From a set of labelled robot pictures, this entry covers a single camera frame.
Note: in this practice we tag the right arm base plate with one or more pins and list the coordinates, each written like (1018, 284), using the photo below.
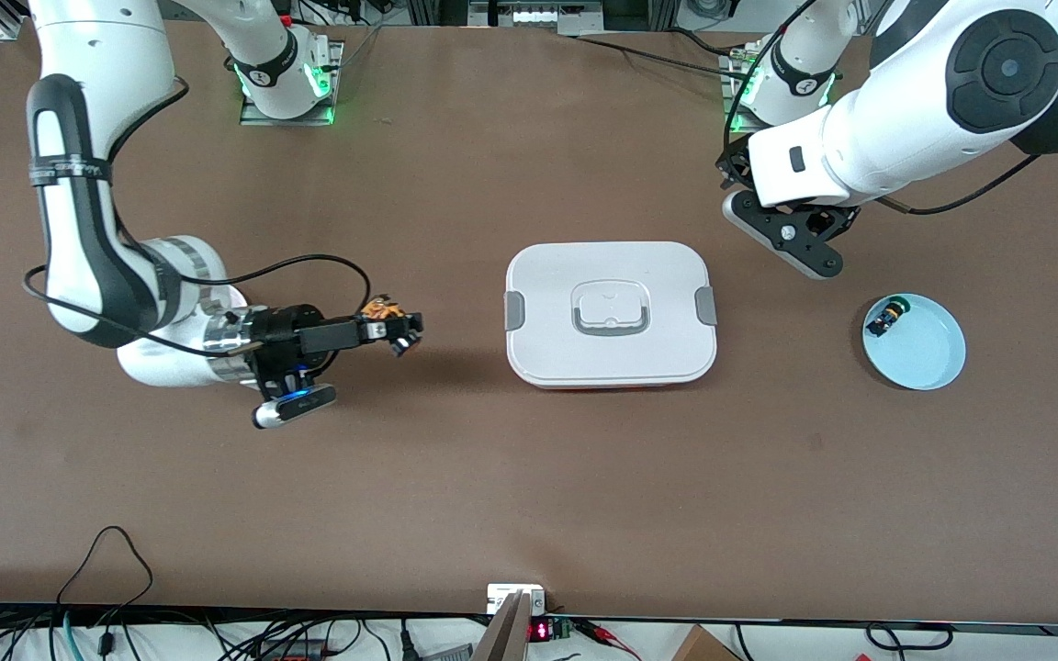
(253, 117)

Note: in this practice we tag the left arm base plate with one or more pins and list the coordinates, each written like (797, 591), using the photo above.
(800, 129)

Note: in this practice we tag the red clip lead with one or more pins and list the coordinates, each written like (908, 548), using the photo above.
(607, 635)

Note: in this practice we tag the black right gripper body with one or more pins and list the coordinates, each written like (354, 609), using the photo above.
(286, 338)

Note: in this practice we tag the grey metal bar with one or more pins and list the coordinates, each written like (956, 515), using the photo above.
(506, 638)

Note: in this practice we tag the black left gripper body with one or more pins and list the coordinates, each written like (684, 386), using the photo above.
(733, 167)

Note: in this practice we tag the small white box device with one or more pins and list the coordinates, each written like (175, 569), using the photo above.
(501, 597)

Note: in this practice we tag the light blue round plate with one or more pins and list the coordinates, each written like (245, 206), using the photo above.
(928, 353)

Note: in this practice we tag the white power strip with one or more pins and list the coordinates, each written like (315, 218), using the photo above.
(547, 16)

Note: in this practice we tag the white lidded lunch box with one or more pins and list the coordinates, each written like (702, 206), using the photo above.
(612, 358)

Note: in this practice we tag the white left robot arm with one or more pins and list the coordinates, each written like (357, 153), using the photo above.
(906, 128)

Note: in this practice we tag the aluminium frame rail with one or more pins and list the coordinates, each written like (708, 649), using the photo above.
(5, 26)

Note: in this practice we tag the brown cardboard box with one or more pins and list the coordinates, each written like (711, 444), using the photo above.
(699, 647)

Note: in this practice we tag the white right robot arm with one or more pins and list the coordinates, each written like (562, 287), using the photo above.
(79, 257)

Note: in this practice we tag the green push-button switch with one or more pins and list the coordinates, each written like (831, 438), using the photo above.
(887, 318)

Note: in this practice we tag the orange push-button switch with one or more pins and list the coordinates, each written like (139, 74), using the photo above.
(382, 308)

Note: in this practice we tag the red digit display board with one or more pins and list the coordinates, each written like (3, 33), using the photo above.
(540, 631)

